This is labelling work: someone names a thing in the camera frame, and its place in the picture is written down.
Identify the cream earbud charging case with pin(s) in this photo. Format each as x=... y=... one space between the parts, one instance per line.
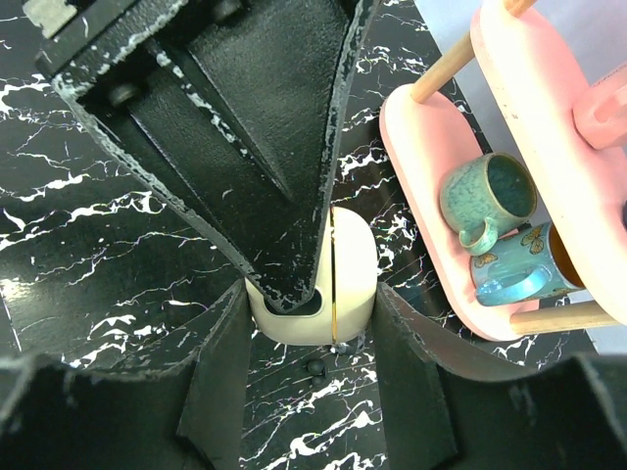
x=344 y=289

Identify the pink three-tier wooden shelf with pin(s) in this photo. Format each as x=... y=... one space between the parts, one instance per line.
x=535 y=80

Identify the light blue butterfly mug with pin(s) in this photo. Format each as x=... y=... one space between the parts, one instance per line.
x=526 y=266

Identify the small black clip object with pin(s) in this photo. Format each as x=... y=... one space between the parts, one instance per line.
x=317 y=369

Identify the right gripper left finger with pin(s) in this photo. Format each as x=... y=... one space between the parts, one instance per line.
x=213 y=394

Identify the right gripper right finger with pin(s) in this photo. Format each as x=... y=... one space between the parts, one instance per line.
x=229 y=111

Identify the green speckled ceramic mug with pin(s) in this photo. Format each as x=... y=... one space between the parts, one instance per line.
x=485 y=199

